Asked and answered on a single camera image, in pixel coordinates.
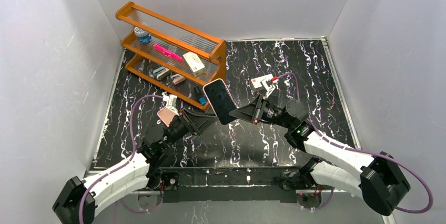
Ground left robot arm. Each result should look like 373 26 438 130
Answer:
52 109 218 223

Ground pink white stapler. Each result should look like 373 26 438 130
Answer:
170 74 186 85

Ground pink highlighter pen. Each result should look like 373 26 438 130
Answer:
153 44 183 62

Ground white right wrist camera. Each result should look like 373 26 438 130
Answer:
261 77 278 99

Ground pink phone case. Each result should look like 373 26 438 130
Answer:
157 106 179 127

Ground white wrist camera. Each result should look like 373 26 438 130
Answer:
162 91 177 111
261 77 278 99

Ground black blue small bottle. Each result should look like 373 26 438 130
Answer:
194 86 207 106

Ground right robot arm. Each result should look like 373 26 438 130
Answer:
229 95 411 216

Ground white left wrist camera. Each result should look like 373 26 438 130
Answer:
162 91 177 111

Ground white yellow small box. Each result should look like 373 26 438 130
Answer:
183 52 206 77

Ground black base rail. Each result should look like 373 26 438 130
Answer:
137 166 335 212

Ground white red flat box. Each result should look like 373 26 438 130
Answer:
249 74 273 92

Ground orange wooden shelf rack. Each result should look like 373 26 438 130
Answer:
115 2 226 110

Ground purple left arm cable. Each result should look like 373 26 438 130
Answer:
78 94 165 224

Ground blue white round jar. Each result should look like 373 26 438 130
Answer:
134 27 152 45

